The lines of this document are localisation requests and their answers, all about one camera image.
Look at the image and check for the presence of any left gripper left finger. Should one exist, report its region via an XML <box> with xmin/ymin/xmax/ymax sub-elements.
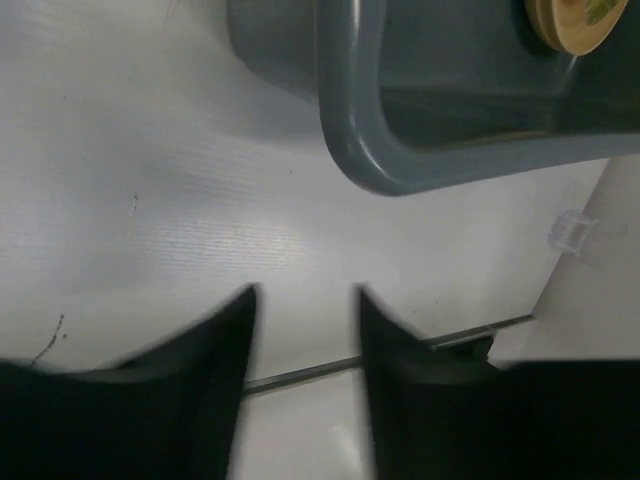
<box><xmin>1</xmin><ymin>284</ymin><xmax>257</xmax><ymax>479</ymax></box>

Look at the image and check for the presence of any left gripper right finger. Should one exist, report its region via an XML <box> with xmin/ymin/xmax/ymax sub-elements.
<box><xmin>356</xmin><ymin>287</ymin><xmax>639</xmax><ymax>479</ymax></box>

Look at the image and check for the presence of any clear plastic cup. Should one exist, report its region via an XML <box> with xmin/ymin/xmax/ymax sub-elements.
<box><xmin>547</xmin><ymin>210</ymin><xmax>602</xmax><ymax>259</ymax></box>

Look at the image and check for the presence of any tan wooden plate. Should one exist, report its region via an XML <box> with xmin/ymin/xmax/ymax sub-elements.
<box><xmin>524</xmin><ymin>0</ymin><xmax>629</xmax><ymax>56</ymax></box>

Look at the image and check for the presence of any grey plastic bin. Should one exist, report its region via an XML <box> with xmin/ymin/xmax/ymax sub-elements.
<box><xmin>227</xmin><ymin>1</ymin><xmax>639</xmax><ymax>196</ymax></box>

